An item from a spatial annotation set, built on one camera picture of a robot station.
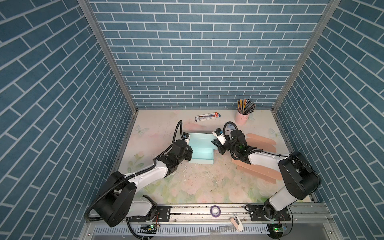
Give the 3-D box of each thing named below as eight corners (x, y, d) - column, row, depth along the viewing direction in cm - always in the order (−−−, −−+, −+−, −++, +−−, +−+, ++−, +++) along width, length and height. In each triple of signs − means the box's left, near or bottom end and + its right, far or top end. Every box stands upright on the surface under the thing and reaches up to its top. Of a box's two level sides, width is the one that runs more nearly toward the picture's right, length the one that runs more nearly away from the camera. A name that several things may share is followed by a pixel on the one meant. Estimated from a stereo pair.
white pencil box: (195, 122, 115) (195, 120, 114) (194, 117, 119) (194, 115, 117) (220, 117, 119) (220, 115, 118) (218, 112, 122) (218, 111, 121)
